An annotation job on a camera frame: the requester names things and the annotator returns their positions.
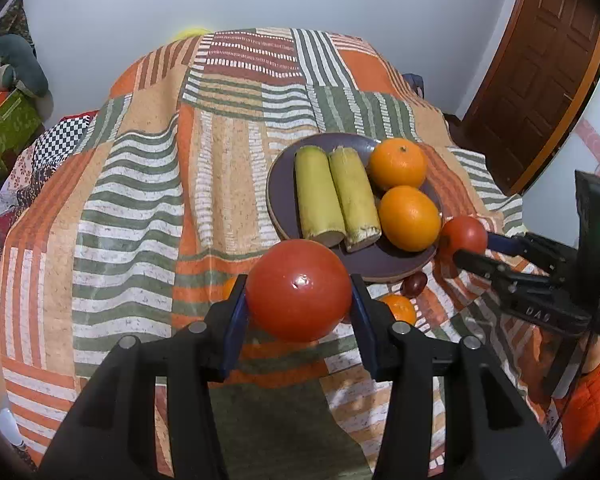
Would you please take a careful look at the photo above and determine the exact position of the red tomato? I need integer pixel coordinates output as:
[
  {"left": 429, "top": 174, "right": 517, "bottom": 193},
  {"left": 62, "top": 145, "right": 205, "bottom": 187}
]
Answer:
[
  {"left": 437, "top": 216, "right": 488, "bottom": 262},
  {"left": 245, "top": 240, "right": 352, "bottom": 342}
]

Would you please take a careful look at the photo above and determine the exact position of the large orange with sticker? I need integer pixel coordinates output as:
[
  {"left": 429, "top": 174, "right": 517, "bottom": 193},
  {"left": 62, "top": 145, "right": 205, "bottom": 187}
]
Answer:
[{"left": 378, "top": 185, "right": 442, "bottom": 252}]

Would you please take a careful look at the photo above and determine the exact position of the dark red grape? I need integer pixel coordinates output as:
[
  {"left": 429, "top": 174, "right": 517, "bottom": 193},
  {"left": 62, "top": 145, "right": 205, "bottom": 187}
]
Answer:
[{"left": 401, "top": 271, "right": 428, "bottom": 299}]

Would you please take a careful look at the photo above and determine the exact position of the large navel orange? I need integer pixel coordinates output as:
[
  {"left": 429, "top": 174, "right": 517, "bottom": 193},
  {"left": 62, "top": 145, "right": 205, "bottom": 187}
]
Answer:
[{"left": 367, "top": 138, "right": 427, "bottom": 191}]

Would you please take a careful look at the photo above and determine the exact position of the small mandarin orange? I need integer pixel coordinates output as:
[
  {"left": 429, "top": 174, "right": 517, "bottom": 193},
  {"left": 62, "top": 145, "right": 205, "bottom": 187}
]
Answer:
[{"left": 222, "top": 275, "right": 237, "bottom": 300}]

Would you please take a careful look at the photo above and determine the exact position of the dark blue bag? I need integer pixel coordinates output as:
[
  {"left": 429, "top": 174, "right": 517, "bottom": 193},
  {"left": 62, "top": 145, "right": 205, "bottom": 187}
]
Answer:
[{"left": 402, "top": 74, "right": 425, "bottom": 98}]

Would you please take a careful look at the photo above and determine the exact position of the brown wooden door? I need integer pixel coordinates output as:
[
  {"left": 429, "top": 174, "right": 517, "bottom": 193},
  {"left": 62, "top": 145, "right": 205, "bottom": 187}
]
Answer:
[{"left": 463, "top": 0, "right": 600, "bottom": 195}]

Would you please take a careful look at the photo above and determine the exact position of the patchwork striped bedspread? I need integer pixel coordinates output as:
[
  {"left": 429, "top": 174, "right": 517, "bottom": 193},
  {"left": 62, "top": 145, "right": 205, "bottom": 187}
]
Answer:
[{"left": 0, "top": 28, "right": 545, "bottom": 479}]

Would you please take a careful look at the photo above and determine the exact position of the green storage box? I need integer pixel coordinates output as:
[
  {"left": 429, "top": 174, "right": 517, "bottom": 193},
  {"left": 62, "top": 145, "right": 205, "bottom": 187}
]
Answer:
[{"left": 0, "top": 90, "right": 42, "bottom": 180}]

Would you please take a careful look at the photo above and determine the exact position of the grey green plush toy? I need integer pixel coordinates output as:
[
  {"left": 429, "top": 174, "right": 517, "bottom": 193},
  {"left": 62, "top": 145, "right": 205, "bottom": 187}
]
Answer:
[{"left": 0, "top": 34, "right": 48, "bottom": 99}]

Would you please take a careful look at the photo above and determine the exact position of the yellow curved headboard tube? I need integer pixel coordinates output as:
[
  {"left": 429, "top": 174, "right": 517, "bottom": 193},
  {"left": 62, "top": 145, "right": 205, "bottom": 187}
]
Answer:
[{"left": 171, "top": 27, "right": 212, "bottom": 41}]

